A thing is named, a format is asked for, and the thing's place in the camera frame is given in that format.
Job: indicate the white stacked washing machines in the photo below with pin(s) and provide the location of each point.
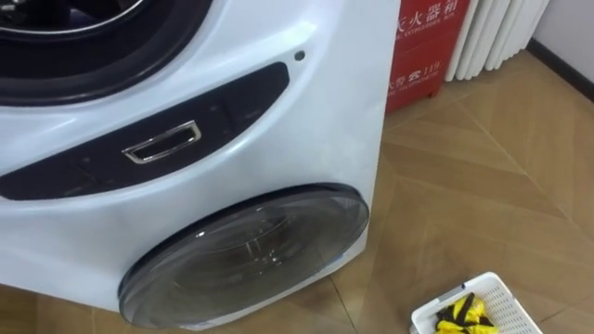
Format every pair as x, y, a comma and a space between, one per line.
278, 139

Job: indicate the red fire extinguisher box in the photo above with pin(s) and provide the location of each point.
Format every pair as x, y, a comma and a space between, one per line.
420, 51

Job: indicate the yellow and black cloth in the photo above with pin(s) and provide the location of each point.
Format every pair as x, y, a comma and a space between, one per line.
464, 317

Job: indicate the white plastic laundry basket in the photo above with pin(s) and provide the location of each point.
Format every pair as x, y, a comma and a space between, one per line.
503, 301

